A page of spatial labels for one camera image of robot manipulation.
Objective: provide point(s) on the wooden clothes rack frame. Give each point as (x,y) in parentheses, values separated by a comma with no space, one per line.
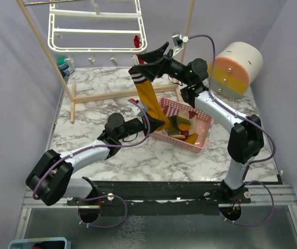
(48,45)

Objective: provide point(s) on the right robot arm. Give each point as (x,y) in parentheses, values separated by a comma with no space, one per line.
(246,135)

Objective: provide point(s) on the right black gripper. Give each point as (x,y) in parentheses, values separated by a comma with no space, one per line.
(152,69)

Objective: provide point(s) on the teal lidded jar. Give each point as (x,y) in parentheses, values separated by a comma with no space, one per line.
(66,65)

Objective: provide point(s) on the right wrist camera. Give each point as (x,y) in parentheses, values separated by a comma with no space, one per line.
(179,43)

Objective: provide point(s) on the white plastic clip hanger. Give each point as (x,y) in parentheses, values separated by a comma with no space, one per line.
(68,40)

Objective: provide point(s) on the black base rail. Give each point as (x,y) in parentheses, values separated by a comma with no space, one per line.
(161,198)

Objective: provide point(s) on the mustard striped-cuff sock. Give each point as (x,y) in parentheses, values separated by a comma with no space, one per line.
(191,139)

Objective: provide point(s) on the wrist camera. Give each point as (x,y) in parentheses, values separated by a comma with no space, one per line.
(139,109)
(179,43)

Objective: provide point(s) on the red patterned sock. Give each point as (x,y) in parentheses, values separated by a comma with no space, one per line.
(137,43)

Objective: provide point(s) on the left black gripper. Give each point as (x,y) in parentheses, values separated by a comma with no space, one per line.
(154,124)

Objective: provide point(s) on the olive striped sock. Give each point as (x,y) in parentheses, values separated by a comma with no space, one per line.
(178,125)

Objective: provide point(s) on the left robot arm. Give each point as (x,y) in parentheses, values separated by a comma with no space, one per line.
(51,179)

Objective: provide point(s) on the pink plastic basket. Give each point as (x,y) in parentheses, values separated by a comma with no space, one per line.
(203,125)

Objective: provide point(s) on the white round drawer cabinet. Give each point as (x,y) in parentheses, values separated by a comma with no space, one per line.
(235,68)

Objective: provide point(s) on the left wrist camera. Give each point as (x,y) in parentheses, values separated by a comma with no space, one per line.
(139,109)

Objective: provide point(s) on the maroon beige purple-striped sock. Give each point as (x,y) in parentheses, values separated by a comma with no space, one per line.
(187,114)

